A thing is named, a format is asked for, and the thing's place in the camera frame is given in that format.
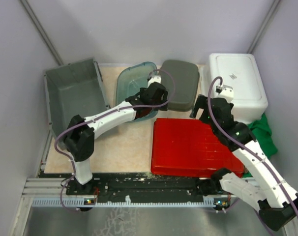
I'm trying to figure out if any teal translucent plastic tub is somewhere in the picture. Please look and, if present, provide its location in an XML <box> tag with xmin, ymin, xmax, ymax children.
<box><xmin>115</xmin><ymin>61</ymin><xmax>157</xmax><ymax>122</ymax></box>

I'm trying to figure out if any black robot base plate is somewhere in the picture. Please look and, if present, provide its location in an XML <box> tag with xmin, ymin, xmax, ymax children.
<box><xmin>34</xmin><ymin>173</ymin><xmax>234</xmax><ymax>211</ymax></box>

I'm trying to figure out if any grey plastic crate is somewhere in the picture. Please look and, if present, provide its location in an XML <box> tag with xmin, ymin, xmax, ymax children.
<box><xmin>44</xmin><ymin>58</ymin><xmax>110</xmax><ymax>138</ymax></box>

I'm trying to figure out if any large white plastic container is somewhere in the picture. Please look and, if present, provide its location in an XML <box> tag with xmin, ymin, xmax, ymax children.
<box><xmin>200</xmin><ymin>53</ymin><xmax>268</xmax><ymax>124</ymax></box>

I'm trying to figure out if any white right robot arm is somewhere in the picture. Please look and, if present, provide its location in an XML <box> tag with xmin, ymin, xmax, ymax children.
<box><xmin>190</xmin><ymin>85</ymin><xmax>298</xmax><ymax>231</ymax></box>

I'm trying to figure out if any aluminium rail frame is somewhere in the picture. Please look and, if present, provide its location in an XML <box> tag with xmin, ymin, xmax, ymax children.
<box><xmin>22</xmin><ymin>176</ymin><xmax>260</xmax><ymax>197</ymax></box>

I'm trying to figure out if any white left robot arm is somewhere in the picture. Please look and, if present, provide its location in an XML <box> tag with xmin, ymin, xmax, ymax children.
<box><xmin>63</xmin><ymin>75</ymin><xmax>168</xmax><ymax>195</ymax></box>

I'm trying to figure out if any green cloth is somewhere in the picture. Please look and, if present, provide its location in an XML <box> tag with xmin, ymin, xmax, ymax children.
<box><xmin>242</xmin><ymin>113</ymin><xmax>278</xmax><ymax>177</ymax></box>

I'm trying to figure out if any grey slotted cable duct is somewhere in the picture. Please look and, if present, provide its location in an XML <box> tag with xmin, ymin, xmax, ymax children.
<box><xmin>31</xmin><ymin>195</ymin><xmax>215</xmax><ymax>208</ymax></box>

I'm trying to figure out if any grey-green plastic tub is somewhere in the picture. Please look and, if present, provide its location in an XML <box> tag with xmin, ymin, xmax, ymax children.
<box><xmin>159</xmin><ymin>59</ymin><xmax>199</xmax><ymax>112</ymax></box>

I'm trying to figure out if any red plastic crate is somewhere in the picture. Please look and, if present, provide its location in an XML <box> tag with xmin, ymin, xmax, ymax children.
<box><xmin>150</xmin><ymin>118</ymin><xmax>244</xmax><ymax>178</ymax></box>

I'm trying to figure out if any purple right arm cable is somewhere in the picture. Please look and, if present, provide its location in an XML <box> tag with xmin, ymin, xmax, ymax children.
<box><xmin>208</xmin><ymin>76</ymin><xmax>298</xmax><ymax>236</ymax></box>

